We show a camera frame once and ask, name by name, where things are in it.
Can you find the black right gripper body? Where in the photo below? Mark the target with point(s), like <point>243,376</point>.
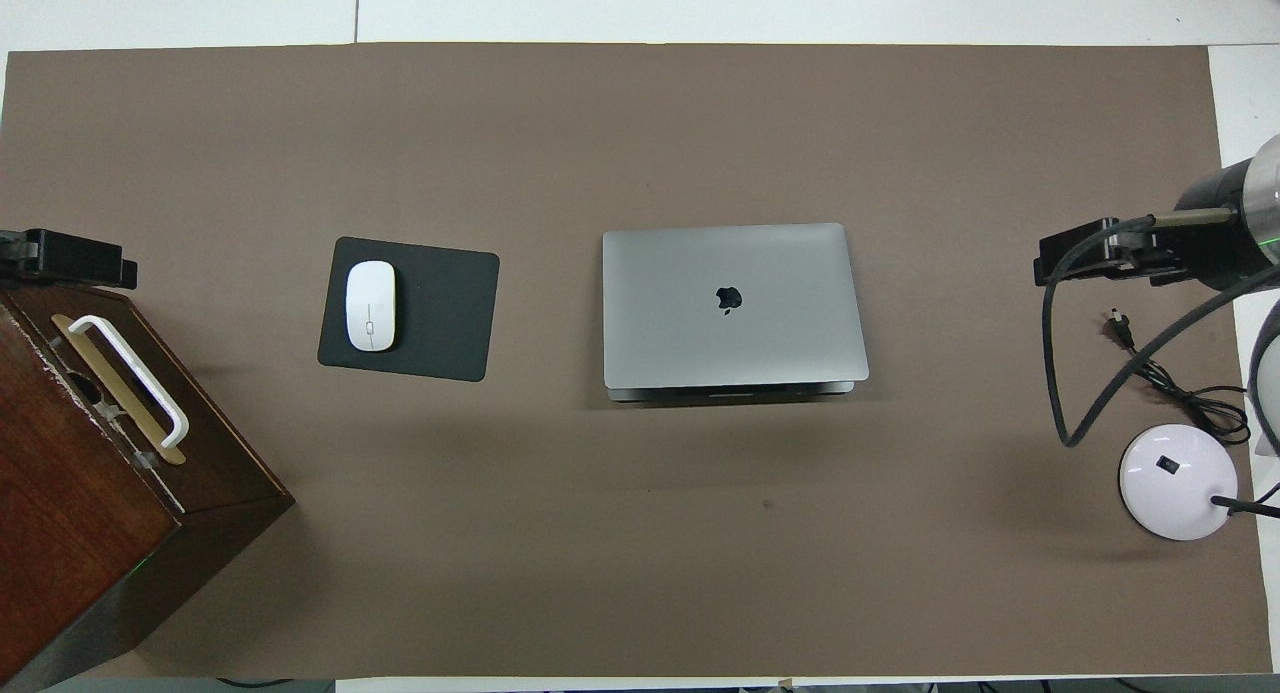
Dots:
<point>1145,251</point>

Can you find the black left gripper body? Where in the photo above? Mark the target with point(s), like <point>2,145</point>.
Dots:
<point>15,255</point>

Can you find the white computer mouse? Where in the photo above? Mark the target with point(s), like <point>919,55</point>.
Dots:
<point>371,306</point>

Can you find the white desk lamp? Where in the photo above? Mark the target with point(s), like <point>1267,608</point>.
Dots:
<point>1175,483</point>

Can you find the silver grey laptop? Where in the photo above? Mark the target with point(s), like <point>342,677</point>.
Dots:
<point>735,333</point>

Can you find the black mouse pad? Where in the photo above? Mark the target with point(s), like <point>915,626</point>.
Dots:
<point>445,313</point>

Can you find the brown table mat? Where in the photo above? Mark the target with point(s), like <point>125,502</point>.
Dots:
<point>640,533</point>

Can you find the dark brown wooden box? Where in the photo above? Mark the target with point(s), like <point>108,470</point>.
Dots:
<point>70,493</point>

